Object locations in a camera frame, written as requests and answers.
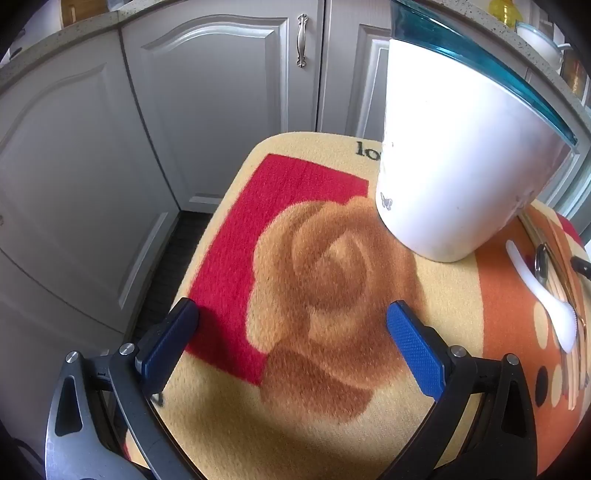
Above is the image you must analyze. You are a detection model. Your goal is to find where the yellow oil bottle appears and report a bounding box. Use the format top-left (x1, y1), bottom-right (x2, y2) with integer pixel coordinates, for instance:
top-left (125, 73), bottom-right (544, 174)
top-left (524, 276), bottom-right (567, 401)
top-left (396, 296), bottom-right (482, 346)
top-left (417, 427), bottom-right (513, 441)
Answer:
top-left (489, 0), bottom-right (516, 27)

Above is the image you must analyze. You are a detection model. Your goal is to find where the white bowl blue rim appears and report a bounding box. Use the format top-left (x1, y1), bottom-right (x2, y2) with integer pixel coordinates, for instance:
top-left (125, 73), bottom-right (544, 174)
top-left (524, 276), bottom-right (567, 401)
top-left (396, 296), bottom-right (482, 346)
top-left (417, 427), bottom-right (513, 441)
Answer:
top-left (516, 21), bottom-right (567, 70)

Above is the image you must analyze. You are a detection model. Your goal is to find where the grey corner cabinet door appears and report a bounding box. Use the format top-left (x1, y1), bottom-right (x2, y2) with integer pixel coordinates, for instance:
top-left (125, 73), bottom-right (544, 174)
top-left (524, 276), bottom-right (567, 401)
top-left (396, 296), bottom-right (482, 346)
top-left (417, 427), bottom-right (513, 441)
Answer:
top-left (0, 46), bottom-right (182, 334)

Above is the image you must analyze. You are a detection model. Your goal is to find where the metal spoon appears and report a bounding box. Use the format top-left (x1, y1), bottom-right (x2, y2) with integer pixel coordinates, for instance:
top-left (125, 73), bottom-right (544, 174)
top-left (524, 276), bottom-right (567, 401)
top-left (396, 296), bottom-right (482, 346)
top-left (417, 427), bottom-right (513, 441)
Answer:
top-left (533, 242), bottom-right (553, 286)

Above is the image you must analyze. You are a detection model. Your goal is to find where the metal cabinet handle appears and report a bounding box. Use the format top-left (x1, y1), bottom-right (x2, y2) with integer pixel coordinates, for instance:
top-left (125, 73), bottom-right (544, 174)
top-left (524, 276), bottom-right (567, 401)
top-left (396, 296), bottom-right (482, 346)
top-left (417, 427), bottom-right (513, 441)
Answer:
top-left (295, 14), bottom-right (310, 69)

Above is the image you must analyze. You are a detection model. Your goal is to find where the wooden cutting board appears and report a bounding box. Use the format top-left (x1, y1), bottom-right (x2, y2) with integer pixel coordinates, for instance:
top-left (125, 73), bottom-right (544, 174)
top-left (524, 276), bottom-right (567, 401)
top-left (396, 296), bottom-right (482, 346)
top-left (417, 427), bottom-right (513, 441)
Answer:
top-left (60, 0), bottom-right (110, 24)

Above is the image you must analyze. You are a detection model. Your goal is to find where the white plastic spoon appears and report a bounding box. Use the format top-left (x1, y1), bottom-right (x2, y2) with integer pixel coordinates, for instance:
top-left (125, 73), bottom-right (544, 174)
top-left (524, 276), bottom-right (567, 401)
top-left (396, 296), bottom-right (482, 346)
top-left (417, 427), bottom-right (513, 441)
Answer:
top-left (505, 240), bottom-right (578, 354)

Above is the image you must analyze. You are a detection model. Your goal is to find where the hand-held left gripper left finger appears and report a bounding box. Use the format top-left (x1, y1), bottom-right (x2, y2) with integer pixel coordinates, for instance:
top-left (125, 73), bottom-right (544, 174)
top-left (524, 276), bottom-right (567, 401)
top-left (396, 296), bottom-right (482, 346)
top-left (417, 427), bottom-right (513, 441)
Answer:
top-left (46, 298), bottom-right (200, 480)

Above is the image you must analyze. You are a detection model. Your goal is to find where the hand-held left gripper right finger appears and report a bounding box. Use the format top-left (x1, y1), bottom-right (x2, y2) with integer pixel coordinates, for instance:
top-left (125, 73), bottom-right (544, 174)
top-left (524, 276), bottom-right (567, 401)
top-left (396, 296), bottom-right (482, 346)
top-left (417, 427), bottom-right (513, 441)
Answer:
top-left (386, 300), bottom-right (539, 480)

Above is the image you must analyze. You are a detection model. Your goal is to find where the rose print mat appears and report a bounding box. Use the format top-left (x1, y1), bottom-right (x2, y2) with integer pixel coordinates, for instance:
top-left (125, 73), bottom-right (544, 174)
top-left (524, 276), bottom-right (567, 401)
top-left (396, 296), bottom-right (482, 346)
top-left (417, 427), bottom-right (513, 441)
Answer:
top-left (124, 131), bottom-right (591, 480)

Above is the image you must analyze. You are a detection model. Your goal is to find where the white utensil holder teal rim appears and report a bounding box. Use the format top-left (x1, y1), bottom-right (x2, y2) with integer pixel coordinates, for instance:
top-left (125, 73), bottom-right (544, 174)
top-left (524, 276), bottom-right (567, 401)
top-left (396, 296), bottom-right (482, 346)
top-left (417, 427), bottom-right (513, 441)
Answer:
top-left (374, 0), bottom-right (580, 264)

